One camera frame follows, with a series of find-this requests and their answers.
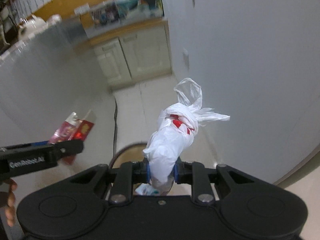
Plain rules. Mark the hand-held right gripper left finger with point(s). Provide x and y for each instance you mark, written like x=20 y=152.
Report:
x=148 y=173

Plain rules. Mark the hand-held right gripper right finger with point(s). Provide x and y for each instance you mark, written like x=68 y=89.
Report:
x=176 y=173

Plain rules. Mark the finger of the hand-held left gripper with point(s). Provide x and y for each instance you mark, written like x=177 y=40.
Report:
x=37 y=158

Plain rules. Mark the white red-print plastic bag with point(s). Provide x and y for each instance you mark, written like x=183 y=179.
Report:
x=170 y=145

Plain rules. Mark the round brown-rimmed trash bin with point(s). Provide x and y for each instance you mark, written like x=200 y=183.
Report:
x=125 y=155

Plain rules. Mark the red snack packet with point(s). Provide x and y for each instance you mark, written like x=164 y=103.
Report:
x=72 y=130

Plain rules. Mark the person's left hand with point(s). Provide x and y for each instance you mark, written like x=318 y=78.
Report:
x=11 y=200

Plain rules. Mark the large grey appliance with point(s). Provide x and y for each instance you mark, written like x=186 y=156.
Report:
x=50 y=80

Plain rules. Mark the cream kitchen cabinet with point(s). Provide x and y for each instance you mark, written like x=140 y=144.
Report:
x=135 y=57

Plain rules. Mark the cream baseboard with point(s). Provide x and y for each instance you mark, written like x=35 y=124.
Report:
x=300 y=166

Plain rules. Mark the white teapot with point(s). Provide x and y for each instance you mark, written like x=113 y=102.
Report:
x=31 y=26

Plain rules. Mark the wooden countertop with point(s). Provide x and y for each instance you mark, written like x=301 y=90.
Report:
x=125 y=30

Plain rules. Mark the glass tank on counter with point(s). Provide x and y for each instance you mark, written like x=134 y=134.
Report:
x=125 y=10

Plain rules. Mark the white wall socket plate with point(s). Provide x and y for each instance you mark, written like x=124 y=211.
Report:
x=186 y=57

